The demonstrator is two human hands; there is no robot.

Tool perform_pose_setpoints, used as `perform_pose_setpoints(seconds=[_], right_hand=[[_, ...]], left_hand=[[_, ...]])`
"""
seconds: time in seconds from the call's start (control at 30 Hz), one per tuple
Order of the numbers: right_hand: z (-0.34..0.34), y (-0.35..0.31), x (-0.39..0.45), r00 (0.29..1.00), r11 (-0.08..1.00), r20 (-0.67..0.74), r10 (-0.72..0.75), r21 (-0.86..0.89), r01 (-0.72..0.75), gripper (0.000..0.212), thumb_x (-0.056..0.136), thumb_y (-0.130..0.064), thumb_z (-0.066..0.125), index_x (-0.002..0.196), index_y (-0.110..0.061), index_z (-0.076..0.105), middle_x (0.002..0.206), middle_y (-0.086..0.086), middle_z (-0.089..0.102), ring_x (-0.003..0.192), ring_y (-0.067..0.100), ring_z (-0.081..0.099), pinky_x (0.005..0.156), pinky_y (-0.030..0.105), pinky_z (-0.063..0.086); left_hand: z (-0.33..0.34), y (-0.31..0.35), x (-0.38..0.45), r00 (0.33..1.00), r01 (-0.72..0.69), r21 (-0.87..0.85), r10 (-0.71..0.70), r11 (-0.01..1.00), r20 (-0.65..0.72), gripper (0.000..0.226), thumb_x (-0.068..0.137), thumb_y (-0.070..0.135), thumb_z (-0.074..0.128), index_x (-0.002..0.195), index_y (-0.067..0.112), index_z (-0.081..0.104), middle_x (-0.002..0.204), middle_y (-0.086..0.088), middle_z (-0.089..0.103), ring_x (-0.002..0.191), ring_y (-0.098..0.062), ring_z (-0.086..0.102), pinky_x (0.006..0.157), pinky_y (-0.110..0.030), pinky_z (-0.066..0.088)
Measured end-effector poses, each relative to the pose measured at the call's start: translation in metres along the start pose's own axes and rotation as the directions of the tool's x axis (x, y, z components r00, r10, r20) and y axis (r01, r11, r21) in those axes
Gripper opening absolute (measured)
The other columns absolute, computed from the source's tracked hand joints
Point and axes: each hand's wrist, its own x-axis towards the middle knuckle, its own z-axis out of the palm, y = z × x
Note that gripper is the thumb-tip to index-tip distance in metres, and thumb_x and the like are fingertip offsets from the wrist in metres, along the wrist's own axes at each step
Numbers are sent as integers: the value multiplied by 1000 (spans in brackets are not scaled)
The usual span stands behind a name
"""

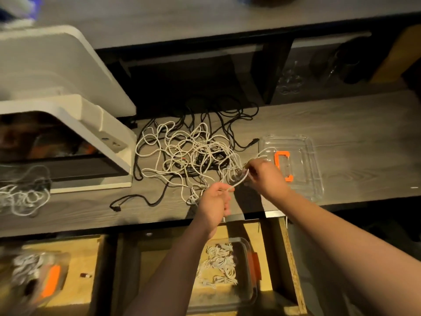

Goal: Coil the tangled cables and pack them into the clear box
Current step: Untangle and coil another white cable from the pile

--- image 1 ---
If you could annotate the flat cardboard sheet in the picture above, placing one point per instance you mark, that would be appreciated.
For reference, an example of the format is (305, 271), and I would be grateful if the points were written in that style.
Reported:
(401, 52)

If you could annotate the white touchscreen monitor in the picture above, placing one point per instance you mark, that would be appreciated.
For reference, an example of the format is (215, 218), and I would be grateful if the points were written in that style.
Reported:
(92, 121)

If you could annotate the person's right forearm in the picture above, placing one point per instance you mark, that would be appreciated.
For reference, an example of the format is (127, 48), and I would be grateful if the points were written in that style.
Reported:
(348, 256)

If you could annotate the person's left forearm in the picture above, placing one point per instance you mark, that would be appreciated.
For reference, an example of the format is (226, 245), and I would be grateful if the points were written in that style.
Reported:
(171, 279)

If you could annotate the small white connector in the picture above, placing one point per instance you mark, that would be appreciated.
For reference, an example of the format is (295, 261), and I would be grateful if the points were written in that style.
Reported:
(86, 275)

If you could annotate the grey wooden bar counter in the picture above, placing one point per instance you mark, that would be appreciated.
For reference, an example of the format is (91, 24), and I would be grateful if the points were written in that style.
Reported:
(197, 19)

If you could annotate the person's right hand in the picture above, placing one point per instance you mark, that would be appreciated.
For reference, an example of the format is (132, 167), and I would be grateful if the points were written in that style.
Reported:
(266, 181)

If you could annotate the clear container drawer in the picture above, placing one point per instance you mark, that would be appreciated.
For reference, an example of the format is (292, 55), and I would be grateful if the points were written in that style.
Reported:
(56, 260)
(247, 296)

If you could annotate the person's left hand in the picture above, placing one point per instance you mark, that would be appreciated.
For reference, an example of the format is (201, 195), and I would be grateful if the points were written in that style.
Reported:
(214, 206)

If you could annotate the wooden drawer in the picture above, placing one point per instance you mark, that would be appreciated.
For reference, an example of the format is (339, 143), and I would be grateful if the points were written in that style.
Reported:
(279, 260)
(85, 260)

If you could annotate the white customer display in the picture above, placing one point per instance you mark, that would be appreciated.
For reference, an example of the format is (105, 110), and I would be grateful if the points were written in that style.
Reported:
(59, 69)

